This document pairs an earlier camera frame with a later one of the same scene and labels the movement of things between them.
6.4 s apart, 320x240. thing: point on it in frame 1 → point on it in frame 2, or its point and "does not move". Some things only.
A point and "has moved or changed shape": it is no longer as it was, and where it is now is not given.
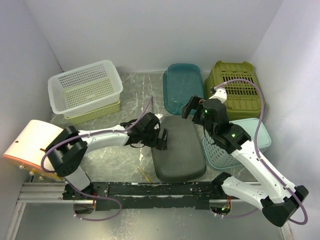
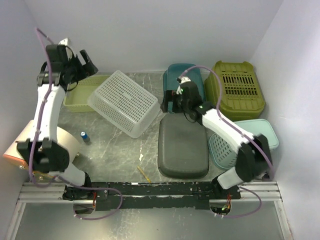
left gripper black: [161, 144] → [87, 70]
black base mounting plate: [173, 195] does not move
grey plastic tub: [184, 160] has moved or changed shape
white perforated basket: [84, 88] → [124, 104]
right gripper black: [192, 103] → [168, 97]
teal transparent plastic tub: [180, 82] does not move
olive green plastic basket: [244, 99] does not move
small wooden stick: [145, 175] does not move
